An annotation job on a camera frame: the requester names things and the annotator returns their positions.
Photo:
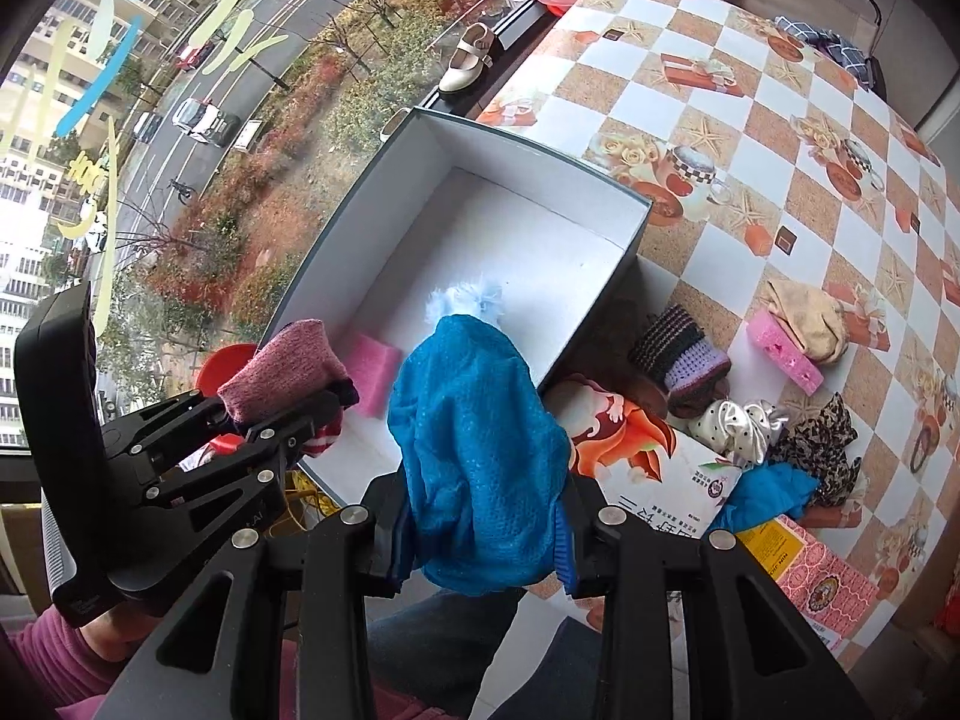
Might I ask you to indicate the beige knitted cloth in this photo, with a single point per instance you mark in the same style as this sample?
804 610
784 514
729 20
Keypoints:
811 318

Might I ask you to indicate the light blue fluffy pompom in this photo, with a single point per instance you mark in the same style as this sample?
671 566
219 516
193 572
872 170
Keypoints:
482 299

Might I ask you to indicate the blue mesh cloth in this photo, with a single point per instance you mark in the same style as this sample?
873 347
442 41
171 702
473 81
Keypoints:
484 461

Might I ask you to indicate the purple knitted hat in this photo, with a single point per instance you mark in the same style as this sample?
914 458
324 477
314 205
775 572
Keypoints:
675 354

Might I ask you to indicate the leopard print scrunchie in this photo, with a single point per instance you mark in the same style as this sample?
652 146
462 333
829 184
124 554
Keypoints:
818 447

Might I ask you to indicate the pink knitted sock roll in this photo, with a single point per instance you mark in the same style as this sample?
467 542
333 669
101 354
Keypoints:
294 365

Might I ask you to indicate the white bag orange print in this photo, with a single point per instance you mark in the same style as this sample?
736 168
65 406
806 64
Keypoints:
641 463

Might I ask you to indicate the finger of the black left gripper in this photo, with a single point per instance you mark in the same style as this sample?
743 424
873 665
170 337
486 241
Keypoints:
322 412

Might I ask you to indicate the plaid grey cloth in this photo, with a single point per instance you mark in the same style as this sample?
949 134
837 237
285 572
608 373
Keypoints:
845 54

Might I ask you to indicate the checkered patterned tablecloth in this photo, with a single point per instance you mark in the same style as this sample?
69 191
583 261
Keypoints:
762 159

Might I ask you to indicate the red plastic stool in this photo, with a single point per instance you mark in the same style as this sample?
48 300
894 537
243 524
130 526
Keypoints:
217 369

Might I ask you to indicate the pink sponge block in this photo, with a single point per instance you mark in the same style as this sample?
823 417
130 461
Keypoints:
768 336

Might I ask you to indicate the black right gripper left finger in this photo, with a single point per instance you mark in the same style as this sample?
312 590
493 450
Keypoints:
217 653

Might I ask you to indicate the cream shoe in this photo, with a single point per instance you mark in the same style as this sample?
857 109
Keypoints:
470 58
391 125

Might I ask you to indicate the white satin scrunchie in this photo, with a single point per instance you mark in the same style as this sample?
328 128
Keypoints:
741 434

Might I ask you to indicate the blue plastic cover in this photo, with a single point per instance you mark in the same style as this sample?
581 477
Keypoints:
763 494

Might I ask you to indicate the pink patterned tissue box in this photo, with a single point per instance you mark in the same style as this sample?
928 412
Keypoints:
831 595

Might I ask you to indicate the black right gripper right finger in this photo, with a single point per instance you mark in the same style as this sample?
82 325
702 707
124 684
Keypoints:
749 653

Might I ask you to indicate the grey-green storage box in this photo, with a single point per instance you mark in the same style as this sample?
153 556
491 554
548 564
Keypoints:
449 201

